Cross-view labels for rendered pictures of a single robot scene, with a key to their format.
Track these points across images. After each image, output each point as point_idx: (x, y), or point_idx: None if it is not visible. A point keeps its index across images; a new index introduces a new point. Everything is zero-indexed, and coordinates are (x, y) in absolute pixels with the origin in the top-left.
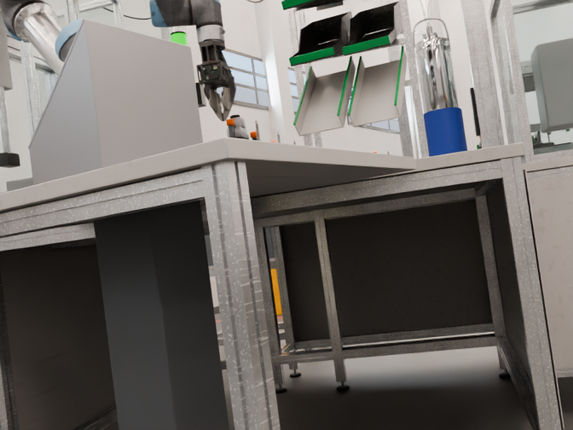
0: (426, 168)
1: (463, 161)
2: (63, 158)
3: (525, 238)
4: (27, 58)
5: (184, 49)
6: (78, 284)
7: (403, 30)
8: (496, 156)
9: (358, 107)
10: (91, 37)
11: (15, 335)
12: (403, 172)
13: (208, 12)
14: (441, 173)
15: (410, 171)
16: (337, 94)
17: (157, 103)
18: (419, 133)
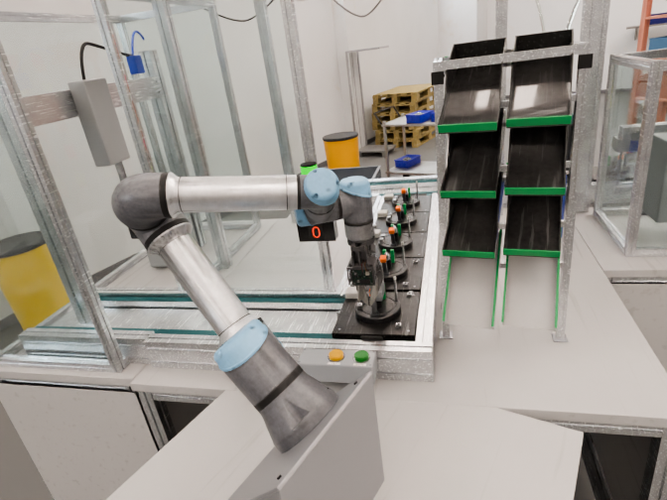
0: (587, 421)
1: (626, 423)
2: None
3: (665, 482)
4: (146, 163)
5: (366, 383)
6: None
7: (567, 214)
8: (662, 426)
9: (506, 296)
10: (287, 499)
11: (183, 426)
12: (562, 420)
13: (360, 212)
14: (599, 424)
15: (569, 421)
16: (483, 271)
17: (346, 473)
18: (560, 312)
